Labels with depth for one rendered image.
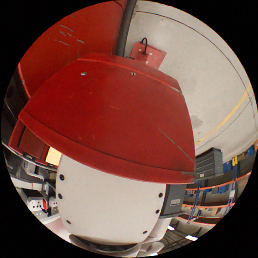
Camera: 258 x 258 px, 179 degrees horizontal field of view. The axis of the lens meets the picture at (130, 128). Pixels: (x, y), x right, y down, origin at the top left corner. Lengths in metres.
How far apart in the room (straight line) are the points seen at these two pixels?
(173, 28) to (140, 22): 0.25
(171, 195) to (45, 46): 0.65
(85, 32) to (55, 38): 0.11
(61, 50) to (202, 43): 0.90
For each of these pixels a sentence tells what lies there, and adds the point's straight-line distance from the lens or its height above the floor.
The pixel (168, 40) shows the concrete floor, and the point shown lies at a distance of 0.82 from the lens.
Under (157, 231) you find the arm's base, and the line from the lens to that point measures 0.61.
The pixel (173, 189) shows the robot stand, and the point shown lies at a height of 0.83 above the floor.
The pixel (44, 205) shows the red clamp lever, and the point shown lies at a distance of 0.50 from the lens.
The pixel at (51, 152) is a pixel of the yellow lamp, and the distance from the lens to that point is 0.15.
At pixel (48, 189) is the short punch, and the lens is 0.59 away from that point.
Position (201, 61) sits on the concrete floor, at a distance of 0.93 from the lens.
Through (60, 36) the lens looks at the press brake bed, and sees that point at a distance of 0.25.
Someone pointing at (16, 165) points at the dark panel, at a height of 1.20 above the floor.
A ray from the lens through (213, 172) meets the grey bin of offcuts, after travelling 2.31.
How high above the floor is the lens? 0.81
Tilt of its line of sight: 32 degrees down
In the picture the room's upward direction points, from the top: 165 degrees counter-clockwise
